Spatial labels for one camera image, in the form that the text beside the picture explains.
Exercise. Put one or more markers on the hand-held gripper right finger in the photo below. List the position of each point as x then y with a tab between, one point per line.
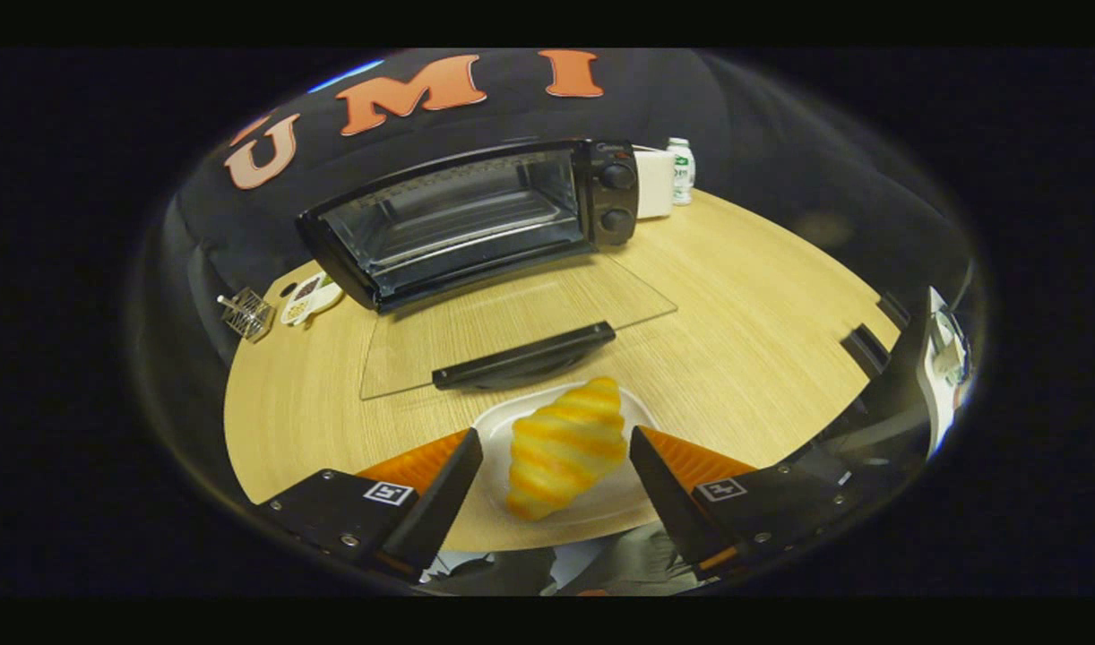
668	502

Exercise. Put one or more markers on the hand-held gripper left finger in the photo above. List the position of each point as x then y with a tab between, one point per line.
440	506

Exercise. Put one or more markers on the yellow croissant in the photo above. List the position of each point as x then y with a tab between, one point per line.
565	448

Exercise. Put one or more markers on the black toaster oven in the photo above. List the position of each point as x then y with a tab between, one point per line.
476	224

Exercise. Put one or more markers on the white oval plate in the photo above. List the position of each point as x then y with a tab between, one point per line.
628	497

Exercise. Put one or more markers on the small white printed dish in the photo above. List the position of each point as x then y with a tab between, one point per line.
310	300

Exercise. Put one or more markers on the black table edge clamp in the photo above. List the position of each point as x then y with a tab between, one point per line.
866	349
894	310

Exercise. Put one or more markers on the white object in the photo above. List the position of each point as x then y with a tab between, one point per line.
946	358

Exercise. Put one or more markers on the white box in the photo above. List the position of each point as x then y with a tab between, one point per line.
655	184

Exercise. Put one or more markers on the white bottle green label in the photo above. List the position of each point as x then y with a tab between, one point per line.
682	170

